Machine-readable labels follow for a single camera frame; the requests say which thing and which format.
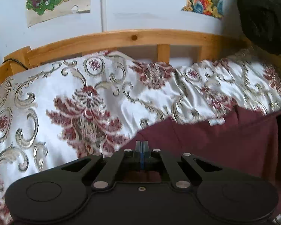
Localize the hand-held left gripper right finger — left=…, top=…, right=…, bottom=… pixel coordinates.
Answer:
left=143, top=141, right=223, bottom=190

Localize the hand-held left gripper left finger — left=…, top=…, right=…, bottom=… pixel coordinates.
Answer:
left=61, top=141, right=143, bottom=191

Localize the maroon long-sleeve shirt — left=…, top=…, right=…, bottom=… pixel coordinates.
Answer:
left=122, top=105, right=281, bottom=218

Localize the white floral satin blanket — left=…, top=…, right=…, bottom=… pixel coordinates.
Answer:
left=0, top=49, right=281, bottom=225

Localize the black quilted jacket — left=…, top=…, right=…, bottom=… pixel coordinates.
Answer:
left=238, top=0, right=281, bottom=55

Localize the landscape drawing poster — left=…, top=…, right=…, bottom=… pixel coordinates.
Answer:
left=181, top=0, right=225, bottom=19

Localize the blond cartoon figure poster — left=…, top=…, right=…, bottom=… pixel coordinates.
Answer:
left=26, top=0, right=92, bottom=27

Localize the wooden bed frame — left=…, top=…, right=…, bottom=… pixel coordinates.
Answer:
left=0, top=29, right=281, bottom=94

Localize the black cable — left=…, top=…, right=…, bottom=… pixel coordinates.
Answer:
left=3, top=58, right=30, bottom=70

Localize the white wall pipe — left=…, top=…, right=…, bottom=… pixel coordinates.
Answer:
left=98, top=0, right=107, bottom=32

